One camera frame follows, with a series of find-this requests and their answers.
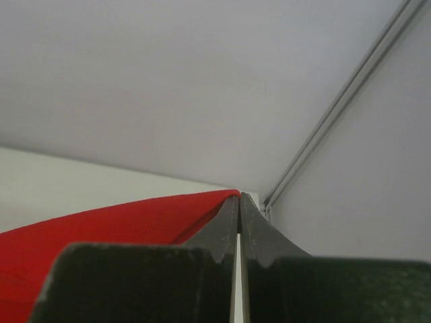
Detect red t shirt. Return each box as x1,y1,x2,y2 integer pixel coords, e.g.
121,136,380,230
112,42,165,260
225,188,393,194
1,190,240,322

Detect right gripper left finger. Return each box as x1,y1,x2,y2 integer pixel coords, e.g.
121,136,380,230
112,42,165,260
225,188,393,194
29,196,239,322

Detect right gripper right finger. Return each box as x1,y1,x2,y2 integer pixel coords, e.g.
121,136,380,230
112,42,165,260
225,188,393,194
238,193,430,322

